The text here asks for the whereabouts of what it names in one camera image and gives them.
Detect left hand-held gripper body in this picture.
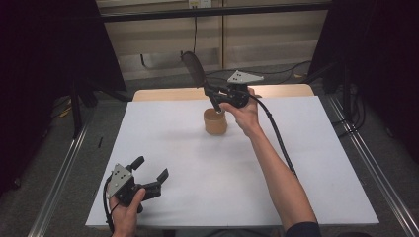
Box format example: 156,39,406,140
105,162,163,214

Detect white wall outlet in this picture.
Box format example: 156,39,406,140
188,0,212,10

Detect beige cabinet with countertop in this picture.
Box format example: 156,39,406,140
97,0,333,82

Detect black curtain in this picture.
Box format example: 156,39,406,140
308,0,419,162
0,0,128,198

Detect person's right hand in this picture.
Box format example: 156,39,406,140
219,86,264,138

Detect person's left hand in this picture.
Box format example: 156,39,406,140
109,187,147,237

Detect tan cup with bear figure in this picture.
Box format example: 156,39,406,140
203,108,229,136

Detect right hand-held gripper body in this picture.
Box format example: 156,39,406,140
226,69,265,110

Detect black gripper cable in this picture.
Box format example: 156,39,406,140
102,176,117,235
246,93,298,179

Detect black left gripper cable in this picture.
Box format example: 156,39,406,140
102,176,117,235

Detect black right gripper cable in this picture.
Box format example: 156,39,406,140
246,93,298,179

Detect black metal stand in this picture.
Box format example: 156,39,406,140
70,78,84,140

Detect black floor cable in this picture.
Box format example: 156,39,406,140
204,59,313,86

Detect black power cable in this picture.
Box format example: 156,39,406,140
192,7,200,54

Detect bundle of black floor cables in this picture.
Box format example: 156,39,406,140
331,83,368,139

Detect metal floor rail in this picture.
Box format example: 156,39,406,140
328,94,419,237
27,112,92,237

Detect short black cable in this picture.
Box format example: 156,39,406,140
139,53,157,71

